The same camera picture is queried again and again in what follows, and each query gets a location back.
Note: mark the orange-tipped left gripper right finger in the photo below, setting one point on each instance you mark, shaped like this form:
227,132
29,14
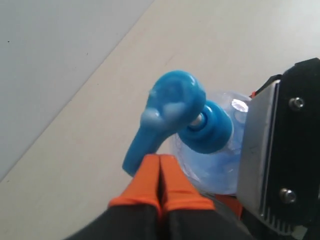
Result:
189,215

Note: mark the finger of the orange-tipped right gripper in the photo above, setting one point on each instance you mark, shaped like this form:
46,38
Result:
227,206

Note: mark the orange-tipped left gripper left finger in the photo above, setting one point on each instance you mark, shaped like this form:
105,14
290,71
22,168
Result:
135,213

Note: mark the blue lotion pump bottle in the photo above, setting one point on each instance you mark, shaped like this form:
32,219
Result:
206,132

